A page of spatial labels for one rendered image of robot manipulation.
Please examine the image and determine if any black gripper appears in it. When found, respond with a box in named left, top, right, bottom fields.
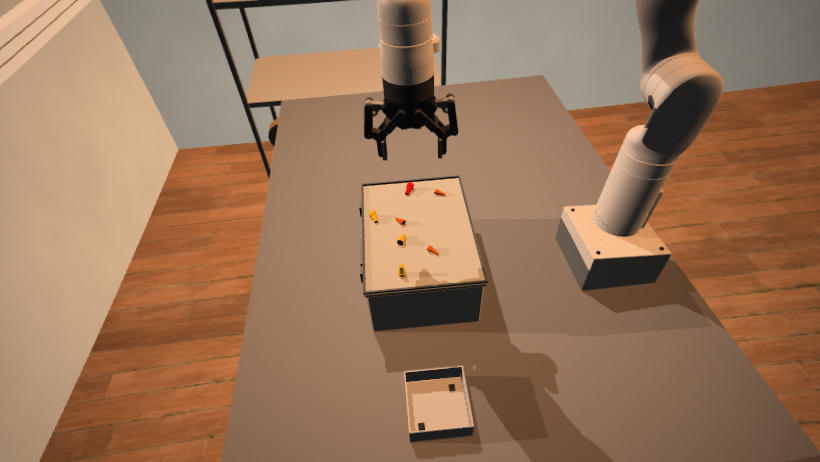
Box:
left=364, top=74, right=458, bottom=160

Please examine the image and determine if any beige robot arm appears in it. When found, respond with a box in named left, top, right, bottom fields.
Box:
left=377, top=0, right=724, bottom=237

